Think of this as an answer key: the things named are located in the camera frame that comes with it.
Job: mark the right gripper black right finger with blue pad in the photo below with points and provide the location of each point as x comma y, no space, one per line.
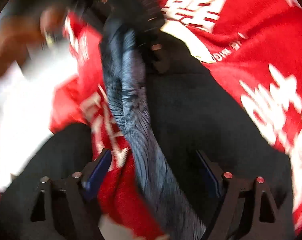
248,204

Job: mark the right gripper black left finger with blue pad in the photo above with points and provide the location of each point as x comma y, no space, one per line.
71,199

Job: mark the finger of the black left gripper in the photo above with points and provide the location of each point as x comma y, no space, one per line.
157,52

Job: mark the black pants blue patterned stripe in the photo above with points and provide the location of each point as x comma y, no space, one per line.
167,118

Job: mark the person's left hand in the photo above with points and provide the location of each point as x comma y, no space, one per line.
19,33

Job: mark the white cloth yellow trim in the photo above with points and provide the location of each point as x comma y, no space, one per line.
196,47

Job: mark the red blanket white characters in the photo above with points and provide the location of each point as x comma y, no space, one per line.
257,45

